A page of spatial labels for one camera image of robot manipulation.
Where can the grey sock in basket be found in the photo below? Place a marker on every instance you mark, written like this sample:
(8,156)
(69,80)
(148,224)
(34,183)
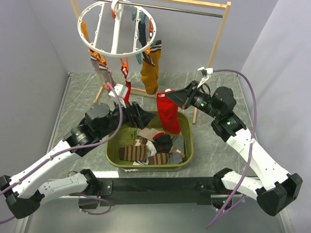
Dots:
(177,152)

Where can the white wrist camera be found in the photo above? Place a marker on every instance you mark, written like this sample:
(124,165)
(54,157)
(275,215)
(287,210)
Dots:
(119,89)
(206,74)

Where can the black sock in basket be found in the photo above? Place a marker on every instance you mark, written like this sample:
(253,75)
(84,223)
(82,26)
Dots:
(163,143)

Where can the navy hanging sock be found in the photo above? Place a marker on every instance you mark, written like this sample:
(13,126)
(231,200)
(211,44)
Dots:
(142,33)

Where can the mustard yellow sock pair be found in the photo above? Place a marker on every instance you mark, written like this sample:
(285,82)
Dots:
(150,68)

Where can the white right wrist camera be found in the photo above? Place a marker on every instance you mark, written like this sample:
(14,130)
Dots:
(206,74)

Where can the grey-brown striped sock pair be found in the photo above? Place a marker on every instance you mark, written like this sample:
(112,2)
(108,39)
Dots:
(102,69)

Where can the white round clip hanger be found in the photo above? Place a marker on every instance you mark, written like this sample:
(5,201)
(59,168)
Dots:
(117,8)

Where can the beige sock in basket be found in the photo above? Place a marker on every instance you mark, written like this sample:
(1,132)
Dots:
(150,134)

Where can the olive green plastic basket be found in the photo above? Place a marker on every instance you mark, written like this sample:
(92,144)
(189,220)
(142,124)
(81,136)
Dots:
(127,137)

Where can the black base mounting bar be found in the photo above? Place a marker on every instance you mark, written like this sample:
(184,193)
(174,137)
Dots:
(199,190)

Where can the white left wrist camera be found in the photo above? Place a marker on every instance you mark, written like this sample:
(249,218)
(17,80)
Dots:
(119,89)

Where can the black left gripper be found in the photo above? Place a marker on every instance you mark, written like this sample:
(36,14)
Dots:
(137,116)

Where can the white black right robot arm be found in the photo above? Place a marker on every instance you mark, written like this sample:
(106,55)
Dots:
(275,188)

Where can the red santa sock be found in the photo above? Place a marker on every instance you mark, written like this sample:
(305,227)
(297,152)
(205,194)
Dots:
(168,114)

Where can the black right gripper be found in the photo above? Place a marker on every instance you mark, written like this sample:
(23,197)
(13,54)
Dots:
(185,96)

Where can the brown striped sock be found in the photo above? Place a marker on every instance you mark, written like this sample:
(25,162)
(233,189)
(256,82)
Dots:
(159,159)
(133,153)

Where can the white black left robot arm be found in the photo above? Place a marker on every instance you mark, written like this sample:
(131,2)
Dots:
(26,191)

